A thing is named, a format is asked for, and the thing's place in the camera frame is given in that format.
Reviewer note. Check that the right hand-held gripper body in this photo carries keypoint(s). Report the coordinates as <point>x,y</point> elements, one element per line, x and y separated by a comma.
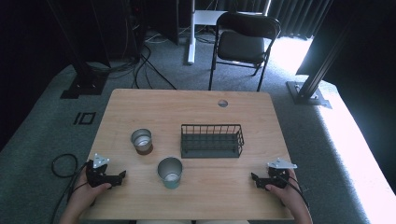
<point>277,179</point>

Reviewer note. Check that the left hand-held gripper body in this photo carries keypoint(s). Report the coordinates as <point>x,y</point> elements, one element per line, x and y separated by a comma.
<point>95,177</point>

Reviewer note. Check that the brown metal cup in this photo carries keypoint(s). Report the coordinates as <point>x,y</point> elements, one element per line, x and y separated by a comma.
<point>141,141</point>

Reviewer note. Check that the teal metal cup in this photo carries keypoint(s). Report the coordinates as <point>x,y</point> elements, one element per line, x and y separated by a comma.
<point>170,174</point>

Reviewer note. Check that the person's right hand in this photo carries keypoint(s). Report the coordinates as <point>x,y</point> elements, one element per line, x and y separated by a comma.
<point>289,194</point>

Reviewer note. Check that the person's left hand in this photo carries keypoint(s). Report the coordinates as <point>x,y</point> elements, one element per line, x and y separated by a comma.
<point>84,194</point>

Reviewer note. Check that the black folding chair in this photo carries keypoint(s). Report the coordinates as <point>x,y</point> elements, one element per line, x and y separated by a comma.
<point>241,46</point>

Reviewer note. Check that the dark equipment cabinet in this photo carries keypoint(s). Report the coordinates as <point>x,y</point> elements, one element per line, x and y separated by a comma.
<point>155,21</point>

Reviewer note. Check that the dark pleated curtain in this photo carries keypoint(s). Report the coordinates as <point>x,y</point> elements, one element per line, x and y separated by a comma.
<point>295,15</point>

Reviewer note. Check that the metal stand with base plate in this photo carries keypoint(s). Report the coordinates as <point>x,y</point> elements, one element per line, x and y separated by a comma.
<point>306,93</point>

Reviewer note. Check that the black stand with base plate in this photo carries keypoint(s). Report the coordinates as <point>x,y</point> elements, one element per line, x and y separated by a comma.
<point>84,84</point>

